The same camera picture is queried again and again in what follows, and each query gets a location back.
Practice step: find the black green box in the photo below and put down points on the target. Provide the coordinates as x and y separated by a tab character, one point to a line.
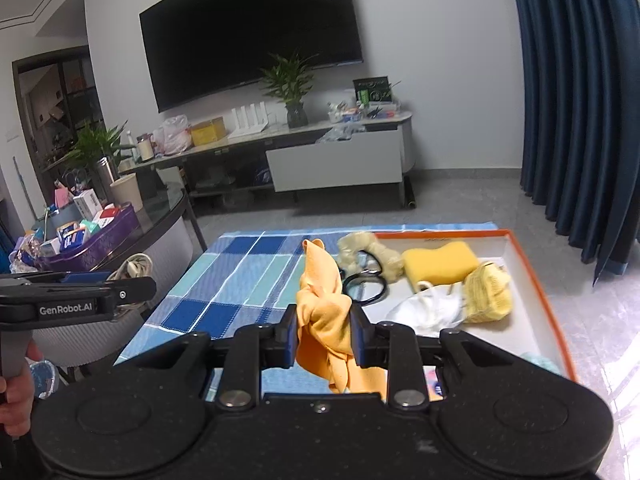
373	90

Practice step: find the black wall television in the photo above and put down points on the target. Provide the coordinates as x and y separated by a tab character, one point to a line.
199	47

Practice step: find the yellow green sponge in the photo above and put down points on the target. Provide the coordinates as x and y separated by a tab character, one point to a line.
445	265

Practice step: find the yellow box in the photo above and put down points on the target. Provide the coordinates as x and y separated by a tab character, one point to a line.
208	132

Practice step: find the blue white tissue pack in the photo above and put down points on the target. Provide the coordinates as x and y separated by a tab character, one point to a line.
434	387

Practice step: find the black glass side table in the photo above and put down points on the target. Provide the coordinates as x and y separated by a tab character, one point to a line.
162	246

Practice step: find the white TV cabinet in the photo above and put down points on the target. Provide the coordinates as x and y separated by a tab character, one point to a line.
299	161

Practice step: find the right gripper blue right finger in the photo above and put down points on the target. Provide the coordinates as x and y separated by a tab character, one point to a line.
397	349

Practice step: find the red white box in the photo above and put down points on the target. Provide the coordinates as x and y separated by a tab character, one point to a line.
104	217

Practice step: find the blue checkered tablecloth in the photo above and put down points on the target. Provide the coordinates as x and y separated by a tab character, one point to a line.
243	278

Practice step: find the dark blue curtain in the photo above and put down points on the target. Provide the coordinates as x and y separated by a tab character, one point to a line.
581	125

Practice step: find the translucent rubber gloves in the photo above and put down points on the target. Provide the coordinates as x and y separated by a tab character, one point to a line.
360	252

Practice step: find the potted bamboo plant on cabinet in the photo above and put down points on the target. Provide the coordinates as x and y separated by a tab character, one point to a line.
289	80

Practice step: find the clear plastic bag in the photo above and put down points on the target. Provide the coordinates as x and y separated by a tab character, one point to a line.
343	132

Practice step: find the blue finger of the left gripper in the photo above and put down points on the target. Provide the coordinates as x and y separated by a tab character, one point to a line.
86	277

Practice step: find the white router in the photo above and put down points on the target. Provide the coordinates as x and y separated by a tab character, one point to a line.
249	120

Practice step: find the white medicine box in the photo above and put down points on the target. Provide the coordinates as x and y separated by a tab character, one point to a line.
88	204

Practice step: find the purple tray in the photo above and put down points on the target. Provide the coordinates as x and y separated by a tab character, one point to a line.
97	249

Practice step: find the green plant on side table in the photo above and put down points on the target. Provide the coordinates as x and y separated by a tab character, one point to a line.
95	143

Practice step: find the steel thermos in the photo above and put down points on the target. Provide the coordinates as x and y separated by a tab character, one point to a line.
107	174

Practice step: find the beige cup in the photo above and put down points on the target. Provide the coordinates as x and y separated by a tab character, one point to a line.
125	190

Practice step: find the orange white cardboard box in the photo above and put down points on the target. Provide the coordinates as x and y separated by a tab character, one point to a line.
530	330

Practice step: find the yellow striped towel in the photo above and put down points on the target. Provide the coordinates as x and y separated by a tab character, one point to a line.
486	294

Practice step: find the person's left hand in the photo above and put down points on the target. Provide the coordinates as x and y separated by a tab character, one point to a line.
20	395

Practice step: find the white face mask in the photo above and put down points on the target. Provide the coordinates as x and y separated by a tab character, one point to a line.
431	309

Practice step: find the white plastic bag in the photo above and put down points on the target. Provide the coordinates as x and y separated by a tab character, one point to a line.
173	136

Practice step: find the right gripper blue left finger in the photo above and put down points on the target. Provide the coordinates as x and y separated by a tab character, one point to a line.
251	350

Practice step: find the clutter of small items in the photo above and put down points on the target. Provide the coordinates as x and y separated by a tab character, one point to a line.
357	112

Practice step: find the blue white tissue packet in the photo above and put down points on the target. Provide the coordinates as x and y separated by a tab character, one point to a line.
72	236

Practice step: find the orange cloth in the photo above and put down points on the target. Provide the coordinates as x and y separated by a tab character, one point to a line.
323	327

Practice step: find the white jar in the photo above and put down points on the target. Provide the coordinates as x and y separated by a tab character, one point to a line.
145	149

